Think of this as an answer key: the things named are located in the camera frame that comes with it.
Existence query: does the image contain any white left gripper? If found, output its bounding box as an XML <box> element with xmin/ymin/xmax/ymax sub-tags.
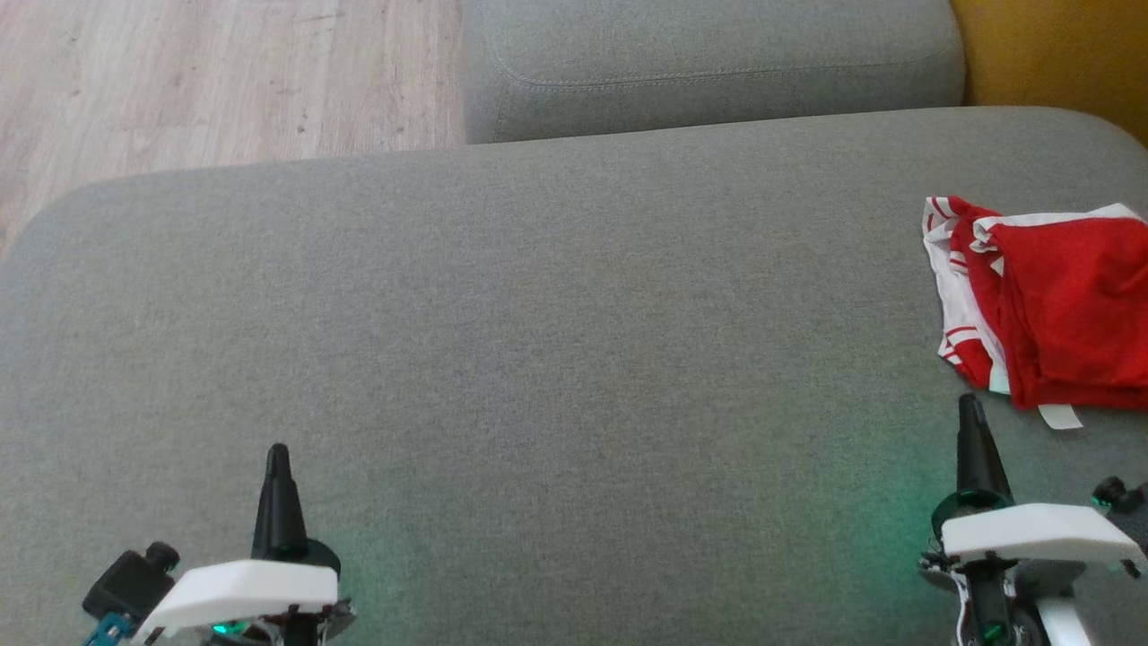
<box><xmin>135</xmin><ymin>443</ymin><xmax>355</xmax><ymax>646</ymax></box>

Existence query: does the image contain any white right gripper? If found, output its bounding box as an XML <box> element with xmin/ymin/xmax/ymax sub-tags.
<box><xmin>919</xmin><ymin>393</ymin><xmax>1144</xmax><ymax>646</ymax></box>

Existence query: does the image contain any red basketball jersey with number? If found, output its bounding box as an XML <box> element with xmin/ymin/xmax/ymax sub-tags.
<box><xmin>922</xmin><ymin>196</ymin><xmax>1148</xmax><ymax>430</ymax></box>

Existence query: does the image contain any large grey sofa seat cushion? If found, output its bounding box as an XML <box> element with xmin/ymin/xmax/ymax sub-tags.
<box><xmin>0</xmin><ymin>106</ymin><xmax>1148</xmax><ymax>646</ymax></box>

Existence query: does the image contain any grey sofa back cushion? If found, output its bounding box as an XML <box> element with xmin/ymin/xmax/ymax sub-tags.
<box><xmin>462</xmin><ymin>0</ymin><xmax>967</xmax><ymax>144</ymax></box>

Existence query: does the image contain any left arm cable teal connector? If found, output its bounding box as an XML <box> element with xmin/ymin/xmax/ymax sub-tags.
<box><xmin>83</xmin><ymin>613</ymin><xmax>135</xmax><ymax>646</ymax></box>

